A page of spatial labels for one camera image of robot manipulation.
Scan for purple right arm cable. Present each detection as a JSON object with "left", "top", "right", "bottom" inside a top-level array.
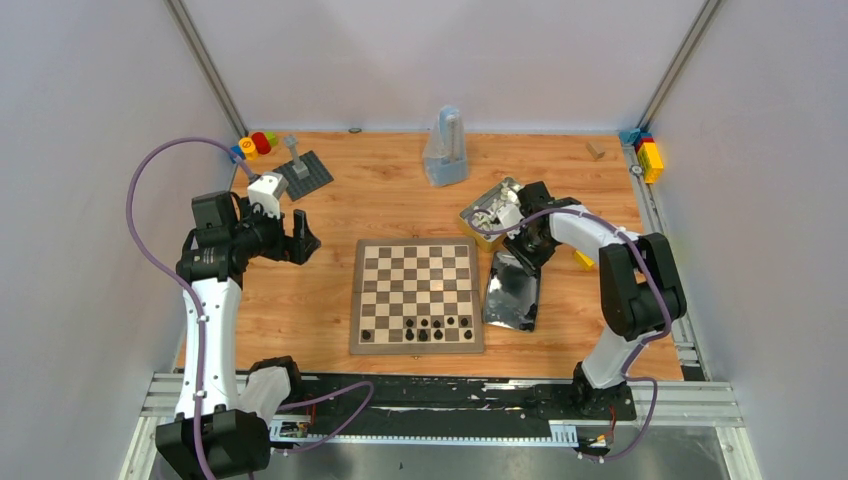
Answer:
[{"left": 466, "top": 207, "right": 674, "bottom": 463}]

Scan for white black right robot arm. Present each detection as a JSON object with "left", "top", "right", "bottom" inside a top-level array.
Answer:
[{"left": 495, "top": 182, "right": 687, "bottom": 418}]

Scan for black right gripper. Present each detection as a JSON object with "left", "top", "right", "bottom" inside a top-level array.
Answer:
[{"left": 503, "top": 223, "right": 557, "bottom": 275}]

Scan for stacked colourful blocks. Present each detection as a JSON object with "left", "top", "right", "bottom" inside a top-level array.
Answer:
[{"left": 618, "top": 129, "right": 665, "bottom": 184}]

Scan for gold tin with white pieces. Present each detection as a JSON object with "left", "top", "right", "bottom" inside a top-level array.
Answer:
[{"left": 459, "top": 177, "right": 523, "bottom": 252}]

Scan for red round toy block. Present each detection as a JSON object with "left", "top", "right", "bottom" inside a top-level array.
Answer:
[{"left": 251, "top": 131, "right": 272, "bottom": 155}]

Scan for small wooden block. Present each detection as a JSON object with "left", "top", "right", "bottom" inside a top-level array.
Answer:
[{"left": 586, "top": 141, "right": 606, "bottom": 160}]

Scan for blue toy block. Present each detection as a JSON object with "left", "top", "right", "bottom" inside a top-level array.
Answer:
[{"left": 230, "top": 145, "right": 246, "bottom": 160}]

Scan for wooden chess board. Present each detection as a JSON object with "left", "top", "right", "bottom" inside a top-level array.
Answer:
[{"left": 349, "top": 237, "right": 484, "bottom": 355}]

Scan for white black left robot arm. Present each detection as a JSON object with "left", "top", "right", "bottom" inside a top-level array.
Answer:
[{"left": 155, "top": 191, "right": 321, "bottom": 479}]

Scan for blue metronome in plastic bag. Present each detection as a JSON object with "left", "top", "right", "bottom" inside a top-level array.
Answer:
[{"left": 422, "top": 105, "right": 470, "bottom": 187}]

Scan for silver tin lid black pieces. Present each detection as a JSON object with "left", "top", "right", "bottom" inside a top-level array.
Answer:
[{"left": 482, "top": 251, "right": 541, "bottom": 333}]

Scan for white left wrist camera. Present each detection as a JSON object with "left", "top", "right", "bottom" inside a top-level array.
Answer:
[{"left": 247, "top": 172, "right": 289, "bottom": 220}]

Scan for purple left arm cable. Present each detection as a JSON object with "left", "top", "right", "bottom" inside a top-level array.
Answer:
[{"left": 125, "top": 137, "right": 376, "bottom": 480}]

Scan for dark grey lego plate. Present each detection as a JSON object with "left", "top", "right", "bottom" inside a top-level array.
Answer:
[{"left": 274, "top": 135, "right": 334, "bottom": 201}]

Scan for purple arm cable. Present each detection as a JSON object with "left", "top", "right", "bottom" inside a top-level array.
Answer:
[
  {"left": 125, "top": 137, "right": 376, "bottom": 480},
  {"left": 466, "top": 207, "right": 674, "bottom": 463}
]

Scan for yellow round toy block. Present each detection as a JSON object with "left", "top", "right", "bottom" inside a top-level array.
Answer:
[{"left": 238, "top": 137, "right": 260, "bottom": 161}]

